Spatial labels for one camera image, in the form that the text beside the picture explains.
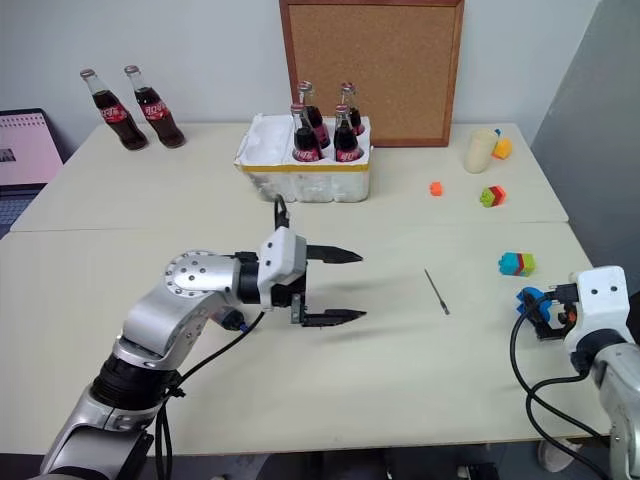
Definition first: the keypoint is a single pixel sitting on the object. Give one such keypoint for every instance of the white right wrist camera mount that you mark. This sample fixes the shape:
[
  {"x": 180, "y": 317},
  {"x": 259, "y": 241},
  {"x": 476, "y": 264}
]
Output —
[{"x": 600, "y": 300}]

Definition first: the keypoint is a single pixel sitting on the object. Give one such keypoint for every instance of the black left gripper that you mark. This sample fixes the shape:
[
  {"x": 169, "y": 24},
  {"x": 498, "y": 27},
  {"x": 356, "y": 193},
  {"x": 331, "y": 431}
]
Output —
[{"x": 298, "y": 305}]

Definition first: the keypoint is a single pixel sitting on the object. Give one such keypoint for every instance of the cream plastic cup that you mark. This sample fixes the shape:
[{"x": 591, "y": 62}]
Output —
[{"x": 479, "y": 152}]

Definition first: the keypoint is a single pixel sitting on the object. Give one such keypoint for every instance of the white shoe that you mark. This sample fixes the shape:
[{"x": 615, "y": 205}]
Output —
[{"x": 557, "y": 456}]

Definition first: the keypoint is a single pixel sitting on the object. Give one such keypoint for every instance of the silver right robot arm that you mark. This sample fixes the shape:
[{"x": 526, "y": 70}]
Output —
[{"x": 620, "y": 380}]

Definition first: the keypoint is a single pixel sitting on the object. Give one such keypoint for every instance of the small orange toy block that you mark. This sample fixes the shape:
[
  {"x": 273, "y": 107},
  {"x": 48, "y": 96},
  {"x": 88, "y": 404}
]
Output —
[{"x": 437, "y": 189}]

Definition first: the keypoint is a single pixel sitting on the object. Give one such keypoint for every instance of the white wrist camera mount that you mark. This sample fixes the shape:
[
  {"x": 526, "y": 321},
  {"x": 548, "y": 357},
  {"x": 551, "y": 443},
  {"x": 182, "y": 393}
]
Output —
[
  {"x": 282, "y": 255},
  {"x": 600, "y": 300}
]

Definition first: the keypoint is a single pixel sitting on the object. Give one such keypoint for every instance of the cyan red green block stack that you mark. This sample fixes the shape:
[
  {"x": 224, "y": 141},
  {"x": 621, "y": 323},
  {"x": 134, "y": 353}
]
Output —
[{"x": 517, "y": 264}]

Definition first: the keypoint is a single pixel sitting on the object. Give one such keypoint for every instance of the white foam box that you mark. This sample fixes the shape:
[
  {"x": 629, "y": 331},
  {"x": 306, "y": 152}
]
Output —
[{"x": 320, "y": 182}]

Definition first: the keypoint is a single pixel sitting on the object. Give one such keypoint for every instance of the yellow orange toy block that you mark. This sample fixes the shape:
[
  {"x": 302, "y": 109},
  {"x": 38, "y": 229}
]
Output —
[{"x": 502, "y": 149}]

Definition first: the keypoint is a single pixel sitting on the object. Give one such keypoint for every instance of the wood-framed cork board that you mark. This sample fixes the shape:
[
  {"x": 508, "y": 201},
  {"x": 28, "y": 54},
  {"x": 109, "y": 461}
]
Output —
[{"x": 372, "y": 65}]

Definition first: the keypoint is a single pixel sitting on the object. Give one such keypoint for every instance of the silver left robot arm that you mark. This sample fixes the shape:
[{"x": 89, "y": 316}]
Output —
[{"x": 150, "y": 320}]

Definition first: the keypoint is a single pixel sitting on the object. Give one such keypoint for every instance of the grey partition panel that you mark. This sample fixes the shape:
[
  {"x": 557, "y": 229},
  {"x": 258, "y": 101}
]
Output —
[{"x": 595, "y": 130}]

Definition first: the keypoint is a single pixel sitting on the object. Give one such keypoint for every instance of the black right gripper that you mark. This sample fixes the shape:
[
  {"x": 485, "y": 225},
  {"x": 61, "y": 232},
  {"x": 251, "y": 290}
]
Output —
[{"x": 552, "y": 330}]

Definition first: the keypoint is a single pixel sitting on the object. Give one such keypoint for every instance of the glass cola bottle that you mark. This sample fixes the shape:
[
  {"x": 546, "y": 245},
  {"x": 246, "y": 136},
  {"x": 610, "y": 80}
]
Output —
[
  {"x": 160, "y": 117},
  {"x": 316, "y": 122},
  {"x": 354, "y": 117},
  {"x": 305, "y": 142},
  {"x": 347, "y": 145},
  {"x": 117, "y": 120}
]

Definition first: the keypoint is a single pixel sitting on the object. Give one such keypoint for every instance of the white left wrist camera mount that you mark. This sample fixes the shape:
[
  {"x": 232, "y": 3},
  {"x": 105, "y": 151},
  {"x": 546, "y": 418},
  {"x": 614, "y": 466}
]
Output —
[{"x": 282, "y": 255}]

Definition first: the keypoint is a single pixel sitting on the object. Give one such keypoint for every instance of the green red yellow block stack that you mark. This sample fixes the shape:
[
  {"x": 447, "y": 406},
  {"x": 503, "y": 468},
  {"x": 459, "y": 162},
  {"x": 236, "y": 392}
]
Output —
[{"x": 494, "y": 196}]

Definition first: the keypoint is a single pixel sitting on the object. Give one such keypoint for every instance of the thin metal screwdriver bit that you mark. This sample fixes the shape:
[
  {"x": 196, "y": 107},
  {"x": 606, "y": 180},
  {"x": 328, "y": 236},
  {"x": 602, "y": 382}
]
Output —
[{"x": 437, "y": 291}]

